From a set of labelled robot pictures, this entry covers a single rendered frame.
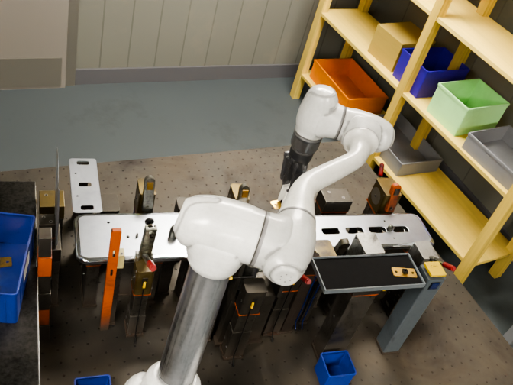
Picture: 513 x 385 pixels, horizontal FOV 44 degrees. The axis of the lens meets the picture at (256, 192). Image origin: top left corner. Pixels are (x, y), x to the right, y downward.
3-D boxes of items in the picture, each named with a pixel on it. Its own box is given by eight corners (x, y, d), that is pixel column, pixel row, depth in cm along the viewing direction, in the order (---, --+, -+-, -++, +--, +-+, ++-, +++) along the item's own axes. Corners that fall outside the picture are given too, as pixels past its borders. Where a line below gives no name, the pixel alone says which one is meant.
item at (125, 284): (132, 287, 237) (141, 234, 218) (133, 296, 234) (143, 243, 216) (114, 288, 235) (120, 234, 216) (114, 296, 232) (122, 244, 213)
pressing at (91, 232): (414, 209, 265) (415, 206, 264) (438, 249, 250) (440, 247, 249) (72, 215, 218) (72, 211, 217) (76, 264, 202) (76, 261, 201)
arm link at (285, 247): (325, 212, 149) (271, 195, 148) (318, 268, 135) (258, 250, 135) (308, 247, 157) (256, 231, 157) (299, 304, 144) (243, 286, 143)
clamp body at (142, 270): (141, 320, 227) (153, 254, 205) (144, 344, 221) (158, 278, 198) (122, 321, 225) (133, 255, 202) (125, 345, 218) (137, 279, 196)
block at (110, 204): (111, 241, 252) (117, 188, 234) (114, 263, 244) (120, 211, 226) (91, 241, 249) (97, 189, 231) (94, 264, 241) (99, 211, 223)
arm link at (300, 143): (313, 121, 197) (307, 136, 201) (288, 124, 192) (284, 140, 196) (328, 139, 192) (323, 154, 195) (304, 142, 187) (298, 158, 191)
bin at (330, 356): (339, 363, 233) (347, 349, 228) (349, 387, 226) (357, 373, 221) (312, 366, 230) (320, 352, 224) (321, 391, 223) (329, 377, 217)
